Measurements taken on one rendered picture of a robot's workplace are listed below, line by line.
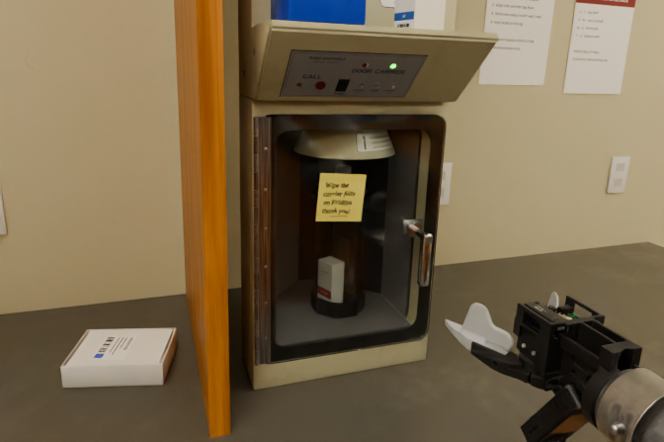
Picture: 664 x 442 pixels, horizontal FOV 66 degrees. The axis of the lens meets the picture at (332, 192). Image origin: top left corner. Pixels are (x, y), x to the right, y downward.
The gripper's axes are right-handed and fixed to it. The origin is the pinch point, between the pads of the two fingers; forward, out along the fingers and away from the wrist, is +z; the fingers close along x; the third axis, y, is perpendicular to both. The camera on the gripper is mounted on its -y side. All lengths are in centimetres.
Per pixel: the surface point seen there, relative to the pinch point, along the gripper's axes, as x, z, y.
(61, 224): 60, 66, -3
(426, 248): 0.6, 16.4, 4.1
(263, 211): 25.6, 21.3, 10.6
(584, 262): -73, 54, -21
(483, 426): -4.4, 4.2, -20.4
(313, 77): 19.7, 16.5, 30.1
